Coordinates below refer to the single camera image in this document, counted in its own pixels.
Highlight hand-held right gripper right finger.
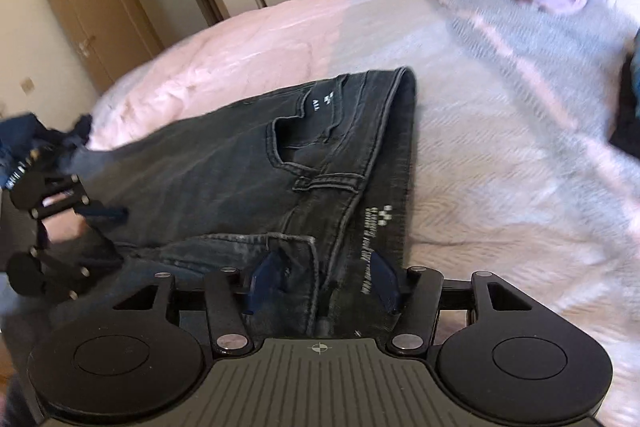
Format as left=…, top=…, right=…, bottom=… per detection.
left=370, top=252, right=533, bottom=355

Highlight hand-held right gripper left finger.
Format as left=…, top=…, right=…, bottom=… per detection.
left=112, top=249, right=291, bottom=355

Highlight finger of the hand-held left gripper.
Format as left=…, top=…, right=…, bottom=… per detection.
left=29, top=231, right=124, bottom=301
left=29, top=175, right=127, bottom=221

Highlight dark washed denim jeans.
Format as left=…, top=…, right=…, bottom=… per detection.
left=65, top=66, right=418, bottom=338

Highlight pink striped bed blanket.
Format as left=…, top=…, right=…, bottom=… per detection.
left=0, top=0, right=640, bottom=427

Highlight beige wooden door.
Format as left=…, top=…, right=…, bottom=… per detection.
left=30, top=0, right=166, bottom=95

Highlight black cloth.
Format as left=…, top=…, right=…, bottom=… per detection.
left=607, top=54, right=640, bottom=160

